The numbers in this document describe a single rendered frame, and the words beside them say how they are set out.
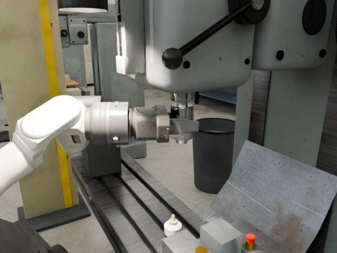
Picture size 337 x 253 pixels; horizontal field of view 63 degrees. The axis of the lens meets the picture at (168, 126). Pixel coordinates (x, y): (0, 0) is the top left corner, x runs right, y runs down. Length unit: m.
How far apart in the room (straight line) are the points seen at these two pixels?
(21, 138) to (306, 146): 0.68
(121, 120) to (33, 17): 1.73
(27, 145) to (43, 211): 2.04
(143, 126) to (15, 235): 1.06
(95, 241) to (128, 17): 1.91
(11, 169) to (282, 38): 0.53
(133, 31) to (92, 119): 0.18
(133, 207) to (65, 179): 1.62
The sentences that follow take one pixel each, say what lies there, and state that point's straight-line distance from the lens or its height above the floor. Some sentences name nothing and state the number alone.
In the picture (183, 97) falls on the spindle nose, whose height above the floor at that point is 1.29.
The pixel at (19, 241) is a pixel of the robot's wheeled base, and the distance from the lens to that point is 1.44.
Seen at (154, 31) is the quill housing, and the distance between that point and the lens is 0.46.
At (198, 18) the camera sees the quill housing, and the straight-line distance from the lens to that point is 0.45.
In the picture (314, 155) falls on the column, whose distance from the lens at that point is 0.83.
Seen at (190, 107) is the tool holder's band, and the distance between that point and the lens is 0.55.
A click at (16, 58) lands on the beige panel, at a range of 2.19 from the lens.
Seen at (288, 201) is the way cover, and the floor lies 0.97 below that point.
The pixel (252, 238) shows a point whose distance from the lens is 0.57.
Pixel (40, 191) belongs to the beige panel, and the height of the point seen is 0.25.
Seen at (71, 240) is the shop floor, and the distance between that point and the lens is 2.29.
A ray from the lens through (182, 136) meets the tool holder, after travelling 0.57.
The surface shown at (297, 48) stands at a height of 1.38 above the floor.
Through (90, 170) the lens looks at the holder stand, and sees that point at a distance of 1.05.
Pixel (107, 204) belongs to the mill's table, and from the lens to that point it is 0.90.
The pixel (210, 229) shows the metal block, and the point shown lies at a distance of 0.56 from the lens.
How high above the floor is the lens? 1.40
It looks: 18 degrees down
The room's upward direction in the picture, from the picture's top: straight up
